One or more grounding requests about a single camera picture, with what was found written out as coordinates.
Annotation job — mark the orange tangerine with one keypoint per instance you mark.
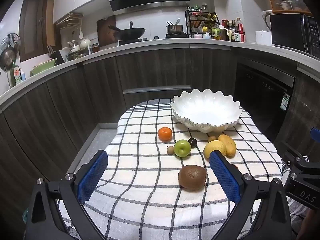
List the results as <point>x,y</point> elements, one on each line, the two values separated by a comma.
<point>165,134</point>

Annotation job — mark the white electric kettle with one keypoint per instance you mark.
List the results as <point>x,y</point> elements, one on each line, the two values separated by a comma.
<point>265,20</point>

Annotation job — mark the small brown longan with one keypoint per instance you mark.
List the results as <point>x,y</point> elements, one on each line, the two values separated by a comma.
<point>212,138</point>
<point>170,150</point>

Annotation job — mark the black wok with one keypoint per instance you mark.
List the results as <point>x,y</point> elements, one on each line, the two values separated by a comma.
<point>130,33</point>

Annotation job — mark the green apple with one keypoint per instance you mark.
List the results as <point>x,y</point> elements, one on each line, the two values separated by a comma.
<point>182,148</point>

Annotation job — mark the white scalloped ceramic bowl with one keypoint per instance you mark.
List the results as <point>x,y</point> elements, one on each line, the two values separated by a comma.
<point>205,110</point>

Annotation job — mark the steel saucepan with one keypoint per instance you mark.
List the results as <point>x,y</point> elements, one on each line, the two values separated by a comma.
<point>175,28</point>

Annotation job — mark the white teapot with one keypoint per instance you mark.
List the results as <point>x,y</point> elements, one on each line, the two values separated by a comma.
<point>85,43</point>

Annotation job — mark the yellow lemon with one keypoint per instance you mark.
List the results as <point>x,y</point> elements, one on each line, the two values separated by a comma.
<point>212,145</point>

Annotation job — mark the black built-in dishwasher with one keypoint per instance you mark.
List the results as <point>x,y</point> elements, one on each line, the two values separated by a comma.
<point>260,97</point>

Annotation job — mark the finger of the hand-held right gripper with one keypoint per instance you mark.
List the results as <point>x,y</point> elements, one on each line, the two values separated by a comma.
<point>293,152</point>
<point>315,133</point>

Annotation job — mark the hanging metal pan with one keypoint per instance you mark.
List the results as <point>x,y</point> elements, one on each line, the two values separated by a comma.
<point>8,53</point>

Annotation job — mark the yellow mango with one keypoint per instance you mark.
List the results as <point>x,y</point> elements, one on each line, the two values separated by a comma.
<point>228,145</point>

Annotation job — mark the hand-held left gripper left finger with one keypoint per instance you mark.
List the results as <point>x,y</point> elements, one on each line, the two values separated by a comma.
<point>92,178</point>

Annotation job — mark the black gas stove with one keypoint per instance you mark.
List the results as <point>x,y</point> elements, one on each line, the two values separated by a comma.
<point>132,41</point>

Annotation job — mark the dark wooden window frame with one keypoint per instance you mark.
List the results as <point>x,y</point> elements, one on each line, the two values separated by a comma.
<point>37,25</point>

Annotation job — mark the dark wooden cutting board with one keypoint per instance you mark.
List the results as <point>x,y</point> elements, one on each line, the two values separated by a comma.
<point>103,31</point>

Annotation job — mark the green plastic basin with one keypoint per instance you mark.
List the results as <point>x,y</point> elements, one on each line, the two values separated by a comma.
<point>43,67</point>

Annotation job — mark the group of condiment bottles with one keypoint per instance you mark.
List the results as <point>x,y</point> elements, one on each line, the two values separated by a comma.
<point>232,32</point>

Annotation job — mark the black knife block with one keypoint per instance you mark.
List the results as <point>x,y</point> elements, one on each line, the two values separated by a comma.
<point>56,56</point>

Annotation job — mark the black microwave oven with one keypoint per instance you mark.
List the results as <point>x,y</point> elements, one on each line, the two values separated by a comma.
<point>287,30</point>

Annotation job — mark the dark wood base cabinets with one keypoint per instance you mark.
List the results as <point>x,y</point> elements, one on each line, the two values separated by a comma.
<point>155,67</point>

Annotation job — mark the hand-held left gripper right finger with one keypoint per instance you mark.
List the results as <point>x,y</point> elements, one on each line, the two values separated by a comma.
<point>225,177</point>

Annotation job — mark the brown kiwi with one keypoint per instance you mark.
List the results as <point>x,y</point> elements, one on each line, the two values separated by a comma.
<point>192,178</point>

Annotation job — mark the green dish soap bottle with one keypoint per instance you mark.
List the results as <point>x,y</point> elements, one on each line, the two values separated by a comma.
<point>15,77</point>

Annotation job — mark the white black checked cloth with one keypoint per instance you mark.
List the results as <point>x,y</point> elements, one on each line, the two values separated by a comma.
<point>145,172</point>

